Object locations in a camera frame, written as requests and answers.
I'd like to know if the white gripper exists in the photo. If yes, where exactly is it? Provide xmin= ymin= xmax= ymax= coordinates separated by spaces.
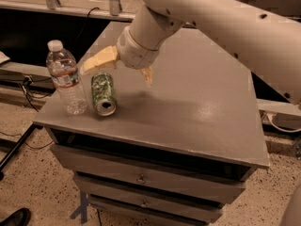
xmin=80 ymin=26 xmax=161 ymax=87

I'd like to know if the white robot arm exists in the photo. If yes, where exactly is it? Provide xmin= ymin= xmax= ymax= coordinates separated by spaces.
xmin=80 ymin=0 xmax=301 ymax=105

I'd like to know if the green soda can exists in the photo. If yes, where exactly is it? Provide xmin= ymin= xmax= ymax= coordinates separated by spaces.
xmin=91 ymin=73 xmax=117 ymax=117

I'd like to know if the grey drawer cabinet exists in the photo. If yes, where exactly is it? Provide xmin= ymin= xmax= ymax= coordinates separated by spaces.
xmin=35 ymin=28 xmax=269 ymax=226

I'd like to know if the clear plastic water bottle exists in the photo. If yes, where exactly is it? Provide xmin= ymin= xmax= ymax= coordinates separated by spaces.
xmin=46 ymin=40 xmax=87 ymax=115

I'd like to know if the black tripod leg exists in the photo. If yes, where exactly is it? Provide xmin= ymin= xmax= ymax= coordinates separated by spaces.
xmin=0 ymin=123 xmax=41 ymax=181

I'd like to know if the black shoe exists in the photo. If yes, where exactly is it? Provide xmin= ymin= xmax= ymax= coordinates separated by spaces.
xmin=0 ymin=208 xmax=31 ymax=226

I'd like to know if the black cable bundle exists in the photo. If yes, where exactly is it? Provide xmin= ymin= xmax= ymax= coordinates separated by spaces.
xmin=17 ymin=73 xmax=57 ymax=113

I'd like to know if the white cable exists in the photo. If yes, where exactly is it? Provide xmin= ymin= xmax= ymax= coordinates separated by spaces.
xmin=265 ymin=111 xmax=301 ymax=134

